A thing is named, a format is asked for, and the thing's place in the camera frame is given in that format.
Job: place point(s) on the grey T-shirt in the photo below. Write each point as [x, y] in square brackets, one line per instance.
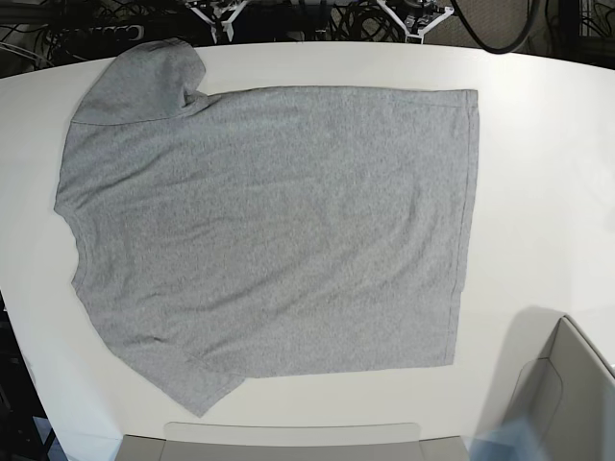
[278, 231]

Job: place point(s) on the black power strip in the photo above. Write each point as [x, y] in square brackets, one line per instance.
[106, 35]

